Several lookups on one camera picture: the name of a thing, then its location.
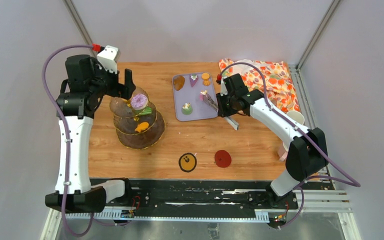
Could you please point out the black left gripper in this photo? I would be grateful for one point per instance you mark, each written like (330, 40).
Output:
(126, 90)

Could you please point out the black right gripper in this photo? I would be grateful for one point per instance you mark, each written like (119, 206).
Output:
(223, 111)

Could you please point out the purple iced donut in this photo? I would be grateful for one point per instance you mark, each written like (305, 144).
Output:
(139, 101)

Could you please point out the green layered cake slice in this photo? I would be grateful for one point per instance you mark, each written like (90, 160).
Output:
(145, 111)

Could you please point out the metal serving tongs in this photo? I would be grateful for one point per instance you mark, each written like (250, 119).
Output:
(228, 119)

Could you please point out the three-tier glass cake stand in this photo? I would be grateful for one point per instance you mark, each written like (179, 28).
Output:
(137, 121)

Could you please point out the orange fish-shaped cake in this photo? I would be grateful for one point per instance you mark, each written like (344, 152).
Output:
(142, 127)

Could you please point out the pink sugared dome cake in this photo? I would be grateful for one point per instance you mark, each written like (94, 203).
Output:
(204, 96)

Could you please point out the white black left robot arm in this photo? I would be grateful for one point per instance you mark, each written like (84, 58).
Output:
(73, 190)

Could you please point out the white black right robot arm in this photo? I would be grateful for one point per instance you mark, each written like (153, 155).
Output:
(307, 147)

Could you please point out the small orange shell cookie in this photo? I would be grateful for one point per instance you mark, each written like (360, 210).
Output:
(206, 82)

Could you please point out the orange round tart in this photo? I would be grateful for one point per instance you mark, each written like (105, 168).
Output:
(205, 76)

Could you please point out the floral orange cloth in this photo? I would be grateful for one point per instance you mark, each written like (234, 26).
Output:
(276, 75)

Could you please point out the lavender dessert tray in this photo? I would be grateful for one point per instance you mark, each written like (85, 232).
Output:
(188, 94)

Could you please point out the brown cookie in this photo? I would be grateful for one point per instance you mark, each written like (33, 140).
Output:
(178, 82)

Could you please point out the purple heart cake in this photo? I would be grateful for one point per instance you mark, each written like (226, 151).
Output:
(193, 78)

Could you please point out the green sugared dome cake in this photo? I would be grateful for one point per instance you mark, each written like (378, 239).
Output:
(187, 109)

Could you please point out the light green mug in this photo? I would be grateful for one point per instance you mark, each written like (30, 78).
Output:
(296, 117)

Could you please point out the red round coaster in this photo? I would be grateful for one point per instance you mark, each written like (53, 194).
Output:
(222, 159)

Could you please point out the pink mug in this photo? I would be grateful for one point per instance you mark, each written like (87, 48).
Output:
(282, 152)

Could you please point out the yellow chick coaster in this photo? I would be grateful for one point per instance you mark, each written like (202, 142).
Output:
(187, 162)

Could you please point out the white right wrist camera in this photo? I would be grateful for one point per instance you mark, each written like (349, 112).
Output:
(223, 88)

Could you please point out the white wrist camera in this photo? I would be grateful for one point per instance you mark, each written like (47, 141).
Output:
(108, 58)
(223, 88)

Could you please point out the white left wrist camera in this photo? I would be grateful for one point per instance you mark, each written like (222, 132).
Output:
(108, 58)

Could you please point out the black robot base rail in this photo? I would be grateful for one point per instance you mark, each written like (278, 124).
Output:
(204, 200)

